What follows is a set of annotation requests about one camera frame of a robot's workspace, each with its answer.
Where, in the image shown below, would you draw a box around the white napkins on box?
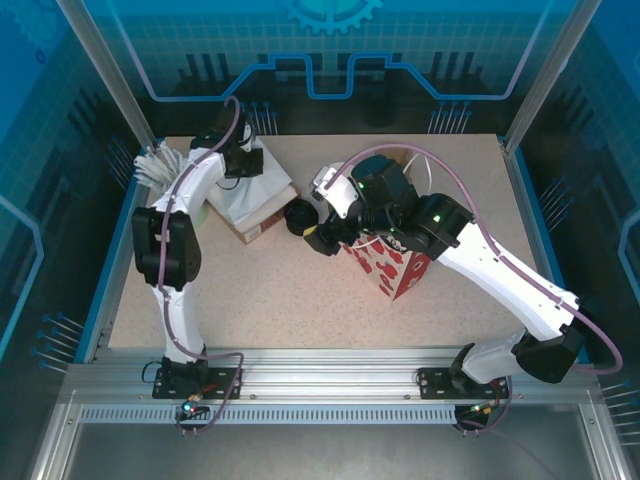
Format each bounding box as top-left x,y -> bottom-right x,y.
202,149 -> 302,246

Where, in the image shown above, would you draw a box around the red white paper gift bag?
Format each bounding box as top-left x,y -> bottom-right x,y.
344,149 -> 436,303

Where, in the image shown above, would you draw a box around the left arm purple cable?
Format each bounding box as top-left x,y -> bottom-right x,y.
157,95 -> 245,436

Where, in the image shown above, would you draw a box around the slotted grey cable duct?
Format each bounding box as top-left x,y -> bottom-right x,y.
79,405 -> 459,426

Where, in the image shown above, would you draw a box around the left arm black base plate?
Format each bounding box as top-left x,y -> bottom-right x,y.
152,367 -> 244,400

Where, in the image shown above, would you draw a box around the aluminium frame rail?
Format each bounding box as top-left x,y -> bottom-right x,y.
64,347 -> 599,401

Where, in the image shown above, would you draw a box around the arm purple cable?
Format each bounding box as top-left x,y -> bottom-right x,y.
157,95 -> 245,436
324,143 -> 624,436

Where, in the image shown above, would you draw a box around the steel sheet shelf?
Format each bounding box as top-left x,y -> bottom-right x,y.
29,399 -> 616,480

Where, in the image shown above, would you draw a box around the stack of black plastic lids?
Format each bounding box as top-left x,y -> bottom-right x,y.
283,198 -> 321,237

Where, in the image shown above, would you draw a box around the stack of white napkins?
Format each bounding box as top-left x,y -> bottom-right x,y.
207,149 -> 294,224

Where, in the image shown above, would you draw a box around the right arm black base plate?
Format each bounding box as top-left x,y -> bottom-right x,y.
417,367 -> 511,400

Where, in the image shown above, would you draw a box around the blue table border frame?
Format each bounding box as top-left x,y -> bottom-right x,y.
74,134 -> 591,364

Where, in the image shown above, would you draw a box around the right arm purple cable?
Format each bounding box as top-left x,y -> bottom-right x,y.
324,143 -> 624,436

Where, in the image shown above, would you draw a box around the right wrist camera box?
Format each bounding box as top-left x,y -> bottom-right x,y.
308,166 -> 362,221

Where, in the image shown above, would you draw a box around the aluminium frame post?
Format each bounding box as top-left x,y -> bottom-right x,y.
54,0 -> 166,149
504,0 -> 601,151

